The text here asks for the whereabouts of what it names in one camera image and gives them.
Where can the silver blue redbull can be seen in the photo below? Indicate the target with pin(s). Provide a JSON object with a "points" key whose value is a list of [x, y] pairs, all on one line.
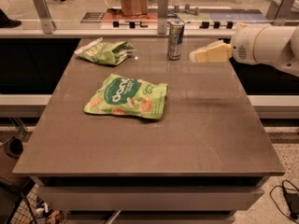
{"points": [[175, 38]]}

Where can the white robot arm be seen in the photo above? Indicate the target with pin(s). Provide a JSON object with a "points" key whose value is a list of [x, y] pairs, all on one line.
{"points": [[277, 46]]}

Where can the grey metal bracket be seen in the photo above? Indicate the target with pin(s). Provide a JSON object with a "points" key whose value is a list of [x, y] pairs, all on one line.
{"points": [[47, 24], [162, 16], [284, 9]]}

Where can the grey metal bracket left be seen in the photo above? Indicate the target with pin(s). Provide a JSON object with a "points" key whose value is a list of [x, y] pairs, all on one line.
{"points": [[47, 24]]}

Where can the crumpled green chip bag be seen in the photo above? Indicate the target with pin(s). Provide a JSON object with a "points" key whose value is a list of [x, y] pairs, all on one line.
{"points": [[103, 52]]}

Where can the black power adapter with cable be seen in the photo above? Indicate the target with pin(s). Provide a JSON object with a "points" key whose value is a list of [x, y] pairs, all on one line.
{"points": [[291, 196]]}

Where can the black wire cart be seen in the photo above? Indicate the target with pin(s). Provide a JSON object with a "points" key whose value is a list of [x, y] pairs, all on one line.
{"points": [[15, 207]]}

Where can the grey metal bracket middle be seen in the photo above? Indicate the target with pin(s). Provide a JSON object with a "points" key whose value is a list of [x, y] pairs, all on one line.
{"points": [[162, 16]]}

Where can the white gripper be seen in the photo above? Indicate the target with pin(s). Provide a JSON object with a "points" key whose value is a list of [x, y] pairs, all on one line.
{"points": [[242, 47]]}

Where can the green snack bag front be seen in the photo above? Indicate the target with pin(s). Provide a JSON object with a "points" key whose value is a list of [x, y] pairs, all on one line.
{"points": [[124, 96]]}

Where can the grey metal bracket right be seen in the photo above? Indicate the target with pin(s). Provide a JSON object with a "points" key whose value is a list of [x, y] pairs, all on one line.
{"points": [[284, 9]]}

